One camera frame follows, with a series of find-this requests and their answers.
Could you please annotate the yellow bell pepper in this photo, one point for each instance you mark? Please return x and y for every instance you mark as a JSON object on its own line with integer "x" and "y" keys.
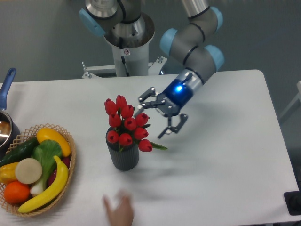
{"x": 7, "y": 173}

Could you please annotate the beige round disc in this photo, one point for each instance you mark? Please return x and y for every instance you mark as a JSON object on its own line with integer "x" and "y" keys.
{"x": 28, "y": 171}

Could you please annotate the bare human hand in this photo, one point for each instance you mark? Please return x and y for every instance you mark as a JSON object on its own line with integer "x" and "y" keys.
{"x": 123, "y": 214}

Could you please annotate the dark green cucumber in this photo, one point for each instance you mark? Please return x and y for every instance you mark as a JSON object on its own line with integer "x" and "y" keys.
{"x": 22, "y": 151}

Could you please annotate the yellow banana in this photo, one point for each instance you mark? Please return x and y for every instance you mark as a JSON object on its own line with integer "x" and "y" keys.
{"x": 51, "y": 192}

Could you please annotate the purple red vegetable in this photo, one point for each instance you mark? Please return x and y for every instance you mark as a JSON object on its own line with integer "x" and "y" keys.
{"x": 66, "y": 161}

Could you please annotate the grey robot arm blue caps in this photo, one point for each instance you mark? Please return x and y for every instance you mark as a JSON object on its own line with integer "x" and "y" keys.
{"x": 186, "y": 46}

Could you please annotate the dark grey ribbed vase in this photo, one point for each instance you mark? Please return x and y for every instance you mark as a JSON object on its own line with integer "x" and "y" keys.
{"x": 125, "y": 160}

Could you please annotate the red tulip bouquet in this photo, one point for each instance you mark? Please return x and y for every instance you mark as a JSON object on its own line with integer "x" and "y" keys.
{"x": 125, "y": 128}

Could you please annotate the black device at edge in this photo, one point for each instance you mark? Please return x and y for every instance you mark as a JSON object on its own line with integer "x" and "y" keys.
{"x": 293, "y": 202}

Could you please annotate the green bok choy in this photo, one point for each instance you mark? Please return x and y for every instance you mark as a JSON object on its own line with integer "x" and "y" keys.
{"x": 44, "y": 153}

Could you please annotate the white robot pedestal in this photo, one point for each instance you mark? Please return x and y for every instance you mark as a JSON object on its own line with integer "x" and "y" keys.
{"x": 130, "y": 47}

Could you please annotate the woven wicker basket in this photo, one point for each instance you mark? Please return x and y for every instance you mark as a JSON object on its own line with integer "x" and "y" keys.
{"x": 27, "y": 134}

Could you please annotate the orange fruit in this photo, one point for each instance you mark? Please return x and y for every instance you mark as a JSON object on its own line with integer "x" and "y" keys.
{"x": 16, "y": 192}

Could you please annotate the white frame at right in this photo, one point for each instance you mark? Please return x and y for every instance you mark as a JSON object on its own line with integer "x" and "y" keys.
{"x": 293, "y": 105}

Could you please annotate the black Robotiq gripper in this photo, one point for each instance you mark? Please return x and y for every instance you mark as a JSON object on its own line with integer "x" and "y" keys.
{"x": 175, "y": 99}

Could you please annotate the blue handled saucepan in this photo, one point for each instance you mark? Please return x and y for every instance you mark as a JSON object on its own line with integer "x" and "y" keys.
{"x": 8, "y": 129}

